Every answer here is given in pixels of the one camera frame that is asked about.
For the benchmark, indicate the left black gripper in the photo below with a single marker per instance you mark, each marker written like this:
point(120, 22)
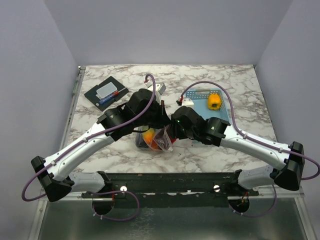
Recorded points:
point(164, 119)

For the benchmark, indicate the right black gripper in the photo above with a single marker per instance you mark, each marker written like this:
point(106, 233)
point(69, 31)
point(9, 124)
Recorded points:
point(177, 132)

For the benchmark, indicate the dark red toy grapes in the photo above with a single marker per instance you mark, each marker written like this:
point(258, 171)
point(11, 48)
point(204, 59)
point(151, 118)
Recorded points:
point(162, 140)

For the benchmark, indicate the clear pink zip top bag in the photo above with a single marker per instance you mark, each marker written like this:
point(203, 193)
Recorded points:
point(161, 131)

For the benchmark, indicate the green orange toy mango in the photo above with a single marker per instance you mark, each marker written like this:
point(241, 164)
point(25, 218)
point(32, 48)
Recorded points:
point(148, 136)

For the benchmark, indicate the dark purple toy eggplant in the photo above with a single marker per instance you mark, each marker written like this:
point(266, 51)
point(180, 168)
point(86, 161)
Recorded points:
point(139, 141)

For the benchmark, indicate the yellow toy bell pepper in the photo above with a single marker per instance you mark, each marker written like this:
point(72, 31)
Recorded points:
point(214, 102)

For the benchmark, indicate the orange toy pumpkin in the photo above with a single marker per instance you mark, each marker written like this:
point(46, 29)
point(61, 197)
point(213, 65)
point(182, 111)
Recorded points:
point(155, 146)

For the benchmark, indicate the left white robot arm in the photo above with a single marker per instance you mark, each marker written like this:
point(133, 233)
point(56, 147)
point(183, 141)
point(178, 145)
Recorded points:
point(56, 172)

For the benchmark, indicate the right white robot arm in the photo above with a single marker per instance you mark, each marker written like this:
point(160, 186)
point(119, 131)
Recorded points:
point(284, 162)

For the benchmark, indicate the light blue plastic basket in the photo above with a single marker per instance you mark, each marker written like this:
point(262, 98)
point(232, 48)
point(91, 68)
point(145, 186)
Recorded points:
point(208, 115)

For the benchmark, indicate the black foam pad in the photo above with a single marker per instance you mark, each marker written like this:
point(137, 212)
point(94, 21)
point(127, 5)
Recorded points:
point(91, 94)

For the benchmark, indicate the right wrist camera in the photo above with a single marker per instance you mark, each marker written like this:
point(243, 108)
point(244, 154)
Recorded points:
point(185, 102)

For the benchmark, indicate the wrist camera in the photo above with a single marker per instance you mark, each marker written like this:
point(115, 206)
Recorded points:
point(185, 102)
point(160, 88)

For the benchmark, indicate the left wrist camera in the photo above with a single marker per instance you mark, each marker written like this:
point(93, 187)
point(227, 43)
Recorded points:
point(160, 88)

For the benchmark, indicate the aluminium rail frame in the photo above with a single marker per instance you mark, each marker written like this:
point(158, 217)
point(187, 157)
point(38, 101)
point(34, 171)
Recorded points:
point(272, 215)

